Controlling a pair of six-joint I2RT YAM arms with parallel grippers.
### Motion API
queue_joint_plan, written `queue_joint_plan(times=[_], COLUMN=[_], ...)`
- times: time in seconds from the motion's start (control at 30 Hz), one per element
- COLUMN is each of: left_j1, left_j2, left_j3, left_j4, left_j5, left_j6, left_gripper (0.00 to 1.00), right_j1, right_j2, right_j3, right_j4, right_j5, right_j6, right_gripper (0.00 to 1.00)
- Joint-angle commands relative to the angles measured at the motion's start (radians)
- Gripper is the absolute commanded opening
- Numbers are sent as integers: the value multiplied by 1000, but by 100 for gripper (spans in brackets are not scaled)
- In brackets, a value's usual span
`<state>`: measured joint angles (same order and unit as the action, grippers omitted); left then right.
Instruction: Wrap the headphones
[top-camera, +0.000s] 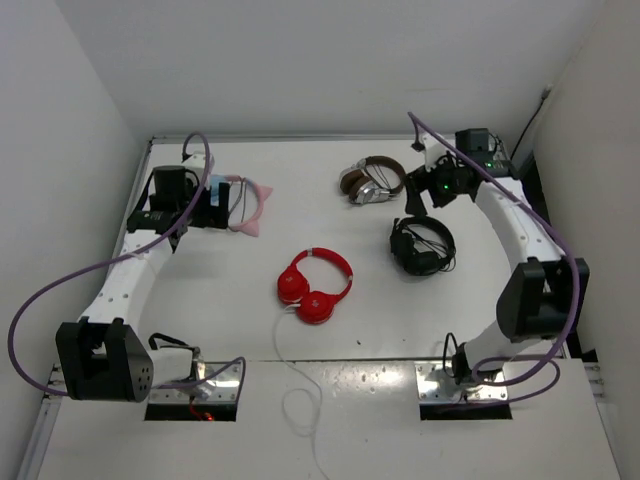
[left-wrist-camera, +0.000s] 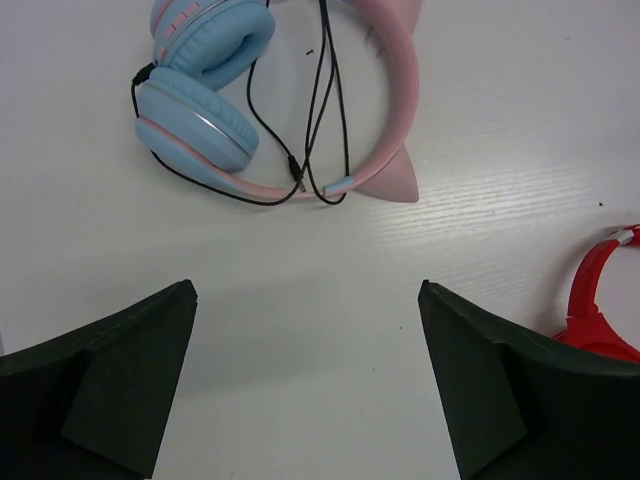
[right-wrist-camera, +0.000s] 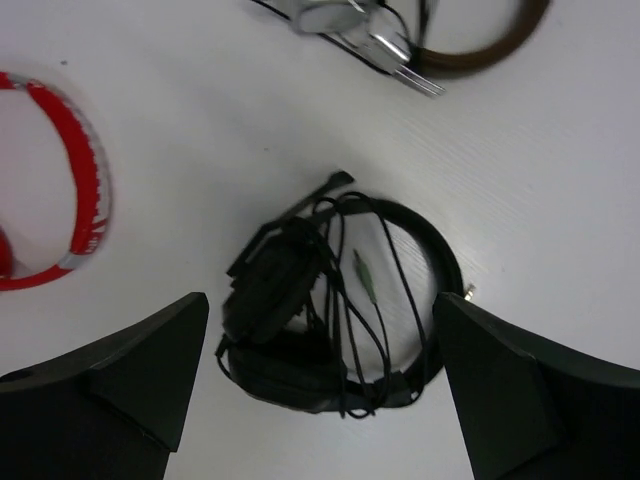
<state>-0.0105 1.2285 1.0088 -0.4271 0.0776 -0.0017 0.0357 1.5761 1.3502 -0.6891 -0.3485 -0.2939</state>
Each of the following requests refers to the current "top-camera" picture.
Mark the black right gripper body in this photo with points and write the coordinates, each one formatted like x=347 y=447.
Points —
x=441 y=182

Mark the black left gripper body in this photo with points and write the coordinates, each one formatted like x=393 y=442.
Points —
x=201 y=214

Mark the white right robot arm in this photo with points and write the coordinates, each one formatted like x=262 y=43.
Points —
x=540 y=304

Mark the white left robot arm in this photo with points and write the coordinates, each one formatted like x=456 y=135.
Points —
x=101 y=355

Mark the black headphones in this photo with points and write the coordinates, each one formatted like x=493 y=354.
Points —
x=422 y=246

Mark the pink blue cat-ear headphones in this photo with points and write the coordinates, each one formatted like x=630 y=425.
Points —
x=248 y=206

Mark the brown silver headphones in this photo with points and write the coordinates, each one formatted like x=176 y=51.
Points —
x=364 y=183

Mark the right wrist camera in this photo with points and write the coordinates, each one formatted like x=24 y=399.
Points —
x=430 y=148

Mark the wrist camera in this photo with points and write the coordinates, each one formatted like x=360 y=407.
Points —
x=430 y=148
x=200 y=165

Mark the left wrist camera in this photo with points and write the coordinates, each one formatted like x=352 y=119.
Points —
x=200 y=165

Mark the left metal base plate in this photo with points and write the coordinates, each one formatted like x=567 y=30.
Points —
x=221 y=387

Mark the metal base plate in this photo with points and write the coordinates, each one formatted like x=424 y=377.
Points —
x=436 y=388
x=221 y=387

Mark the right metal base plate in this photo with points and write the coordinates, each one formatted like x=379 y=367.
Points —
x=436 y=388

